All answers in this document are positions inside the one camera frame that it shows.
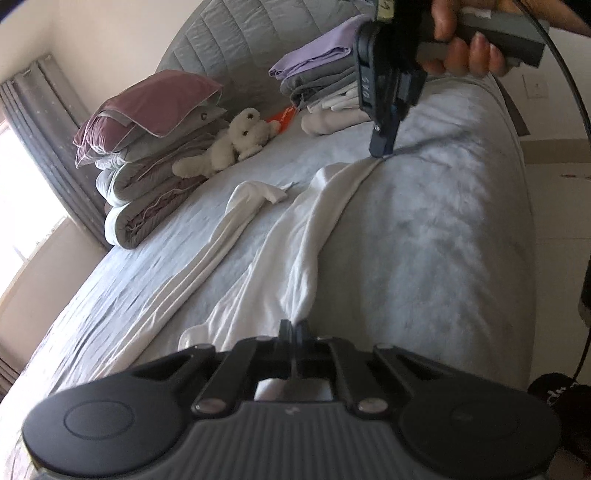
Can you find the black printed bag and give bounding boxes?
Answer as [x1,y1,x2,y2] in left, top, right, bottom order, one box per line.
[526,374,591,462]

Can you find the white pants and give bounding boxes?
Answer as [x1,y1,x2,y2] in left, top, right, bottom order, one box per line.
[106,159,386,402]

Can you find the person's right hand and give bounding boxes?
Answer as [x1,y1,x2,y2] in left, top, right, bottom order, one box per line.
[422,0,509,78]

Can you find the mauve pillow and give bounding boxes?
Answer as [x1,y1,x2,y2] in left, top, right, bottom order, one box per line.
[74,69,228,169]

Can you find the window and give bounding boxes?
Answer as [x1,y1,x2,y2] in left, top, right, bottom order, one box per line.
[0,115,70,301]

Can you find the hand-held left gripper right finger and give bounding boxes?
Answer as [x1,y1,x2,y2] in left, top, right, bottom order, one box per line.
[295,318,444,414]

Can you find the white plush dog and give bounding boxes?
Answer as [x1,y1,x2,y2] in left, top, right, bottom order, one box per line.
[173,107,280,178]

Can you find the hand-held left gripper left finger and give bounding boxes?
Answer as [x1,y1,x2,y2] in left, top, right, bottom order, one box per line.
[131,318,293,414]

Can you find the grey bed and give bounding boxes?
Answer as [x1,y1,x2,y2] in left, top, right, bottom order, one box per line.
[0,76,539,480]

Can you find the rolled white garment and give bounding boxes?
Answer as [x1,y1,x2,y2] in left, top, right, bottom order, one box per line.
[301,110,375,136]

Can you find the grey folded garment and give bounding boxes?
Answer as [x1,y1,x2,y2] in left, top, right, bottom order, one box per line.
[281,65,365,109]

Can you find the white wall socket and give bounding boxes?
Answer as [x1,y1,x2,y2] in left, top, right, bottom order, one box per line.
[522,74,550,100]

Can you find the grey quilted headboard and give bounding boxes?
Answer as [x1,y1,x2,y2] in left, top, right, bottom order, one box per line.
[154,0,377,93]

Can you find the grey curtain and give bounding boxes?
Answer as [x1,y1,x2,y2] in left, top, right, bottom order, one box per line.
[0,55,109,252]

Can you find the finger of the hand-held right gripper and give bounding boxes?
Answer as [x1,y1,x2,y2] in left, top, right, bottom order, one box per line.
[369,104,410,160]

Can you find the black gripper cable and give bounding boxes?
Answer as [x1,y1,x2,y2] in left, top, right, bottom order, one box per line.
[510,0,591,388]

